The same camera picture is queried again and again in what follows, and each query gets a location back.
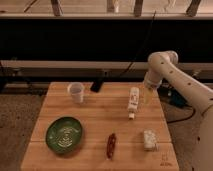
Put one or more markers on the green ceramic bowl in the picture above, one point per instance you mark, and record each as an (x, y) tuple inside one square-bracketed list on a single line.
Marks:
[(64, 135)]

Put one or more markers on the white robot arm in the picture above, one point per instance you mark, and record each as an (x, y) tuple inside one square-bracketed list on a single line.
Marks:
[(162, 65)]

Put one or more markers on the wooden table board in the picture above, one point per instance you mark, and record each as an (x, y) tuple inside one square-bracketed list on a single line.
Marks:
[(102, 114)]

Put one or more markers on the white plastic bottle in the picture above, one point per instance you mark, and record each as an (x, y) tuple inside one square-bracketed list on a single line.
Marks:
[(133, 102)]

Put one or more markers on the white crumpled sponge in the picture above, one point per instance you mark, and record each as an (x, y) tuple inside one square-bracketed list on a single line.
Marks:
[(150, 140)]

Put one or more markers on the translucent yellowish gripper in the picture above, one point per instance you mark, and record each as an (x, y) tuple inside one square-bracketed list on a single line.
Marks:
[(148, 93)]

